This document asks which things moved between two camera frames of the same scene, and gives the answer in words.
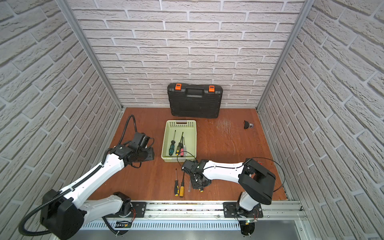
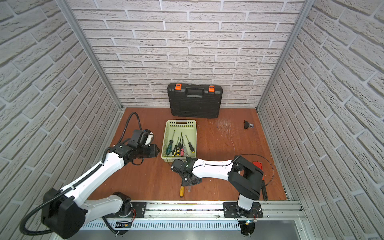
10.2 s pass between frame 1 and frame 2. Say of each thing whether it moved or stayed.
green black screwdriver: moved
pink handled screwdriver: stayed
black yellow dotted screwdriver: stayed
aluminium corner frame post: stayed
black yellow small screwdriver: moved
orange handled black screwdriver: stayed
